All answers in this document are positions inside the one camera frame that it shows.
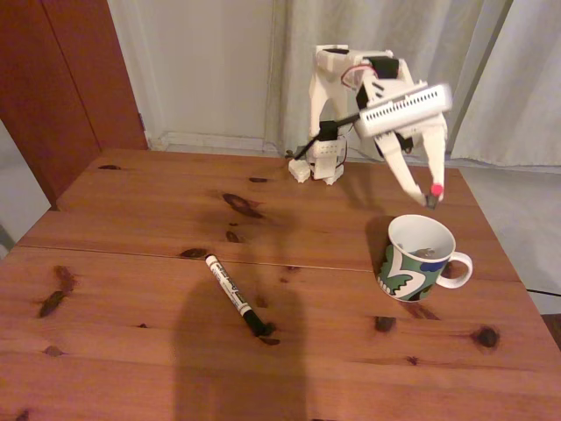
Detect brown wooden door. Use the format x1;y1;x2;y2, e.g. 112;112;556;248
0;0;148;211

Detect red white servo wires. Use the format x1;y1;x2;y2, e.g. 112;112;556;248
339;63;374;89

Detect pale curtain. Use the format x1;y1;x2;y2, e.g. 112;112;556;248
449;0;561;167
262;0;514;164

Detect silver camera box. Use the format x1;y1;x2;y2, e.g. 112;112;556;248
353;81;453;141

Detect white green patterned mug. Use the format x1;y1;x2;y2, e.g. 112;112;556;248
376;213;473;303

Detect white furniture panel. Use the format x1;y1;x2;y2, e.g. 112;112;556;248
0;118;53;260

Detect black camera cable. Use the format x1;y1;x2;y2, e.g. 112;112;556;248
284;111;365;161

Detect white marker black cap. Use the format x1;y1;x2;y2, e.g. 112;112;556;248
204;254;270;338

